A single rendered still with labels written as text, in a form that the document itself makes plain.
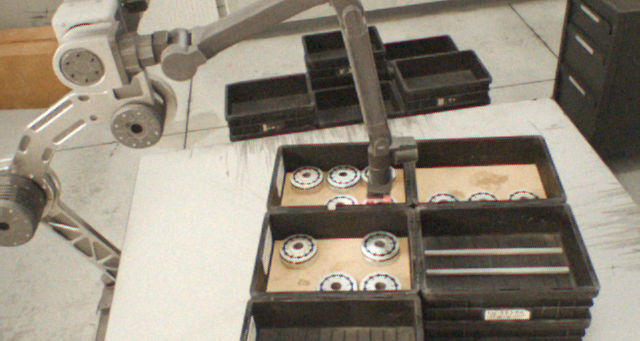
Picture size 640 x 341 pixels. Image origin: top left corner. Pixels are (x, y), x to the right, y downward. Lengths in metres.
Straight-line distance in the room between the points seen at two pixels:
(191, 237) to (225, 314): 0.35
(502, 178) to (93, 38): 1.20
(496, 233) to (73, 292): 1.97
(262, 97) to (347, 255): 1.49
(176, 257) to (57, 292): 1.19
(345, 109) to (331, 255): 1.49
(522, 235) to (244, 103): 1.67
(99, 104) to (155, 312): 0.61
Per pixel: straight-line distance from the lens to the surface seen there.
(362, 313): 1.48
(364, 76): 1.45
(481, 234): 1.74
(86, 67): 1.42
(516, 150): 1.95
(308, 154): 1.92
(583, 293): 1.52
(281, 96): 3.02
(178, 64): 1.37
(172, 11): 4.58
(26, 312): 3.07
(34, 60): 4.33
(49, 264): 3.24
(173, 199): 2.18
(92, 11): 1.48
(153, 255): 2.00
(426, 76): 3.09
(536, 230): 1.75
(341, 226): 1.69
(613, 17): 2.85
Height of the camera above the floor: 2.04
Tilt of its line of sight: 38 degrees down
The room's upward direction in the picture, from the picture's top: 7 degrees counter-clockwise
